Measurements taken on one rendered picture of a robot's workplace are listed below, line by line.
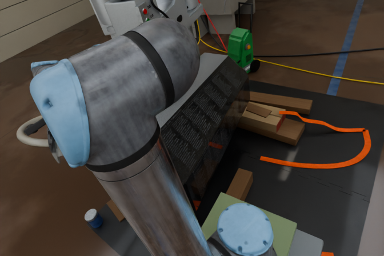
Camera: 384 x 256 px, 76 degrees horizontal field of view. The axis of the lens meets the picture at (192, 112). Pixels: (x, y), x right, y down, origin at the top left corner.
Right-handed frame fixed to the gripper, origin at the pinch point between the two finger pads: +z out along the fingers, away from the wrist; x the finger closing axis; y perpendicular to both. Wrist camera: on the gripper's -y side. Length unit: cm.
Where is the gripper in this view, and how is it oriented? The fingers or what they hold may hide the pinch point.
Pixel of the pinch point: (60, 156)
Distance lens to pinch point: 111.4
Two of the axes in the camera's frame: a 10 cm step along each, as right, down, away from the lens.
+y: 10.0, -0.6, 0.7
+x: -0.8, -3.0, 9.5
